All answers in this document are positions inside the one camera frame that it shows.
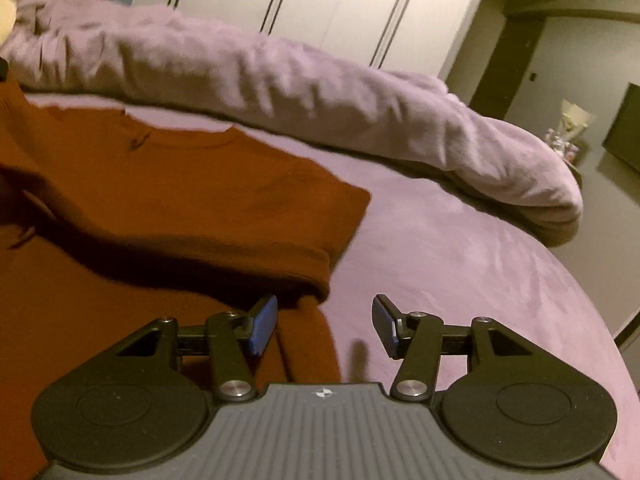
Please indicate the white flower bouquet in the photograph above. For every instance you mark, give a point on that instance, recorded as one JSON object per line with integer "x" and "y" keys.
{"x": 573, "y": 123}

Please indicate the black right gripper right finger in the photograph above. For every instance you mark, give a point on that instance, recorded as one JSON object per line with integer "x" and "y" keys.
{"x": 495, "y": 393}

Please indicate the dark wall television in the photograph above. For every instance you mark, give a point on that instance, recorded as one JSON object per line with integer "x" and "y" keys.
{"x": 623, "y": 139}

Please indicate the lilac rumpled duvet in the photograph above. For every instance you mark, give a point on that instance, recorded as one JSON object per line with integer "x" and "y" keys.
{"x": 158, "y": 56}

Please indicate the rust red sweater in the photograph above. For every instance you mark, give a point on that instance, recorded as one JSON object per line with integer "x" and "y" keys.
{"x": 108, "y": 223}

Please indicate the cream round face plush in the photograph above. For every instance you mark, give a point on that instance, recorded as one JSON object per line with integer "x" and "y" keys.
{"x": 8, "y": 13}

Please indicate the lilac bed sheet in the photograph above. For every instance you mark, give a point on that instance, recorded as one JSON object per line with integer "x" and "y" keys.
{"x": 427, "y": 245}

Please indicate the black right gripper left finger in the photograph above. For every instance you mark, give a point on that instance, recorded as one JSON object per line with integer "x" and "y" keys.
{"x": 150, "y": 396}

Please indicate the dark brown door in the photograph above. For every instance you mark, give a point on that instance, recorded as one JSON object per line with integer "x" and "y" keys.
{"x": 507, "y": 66}

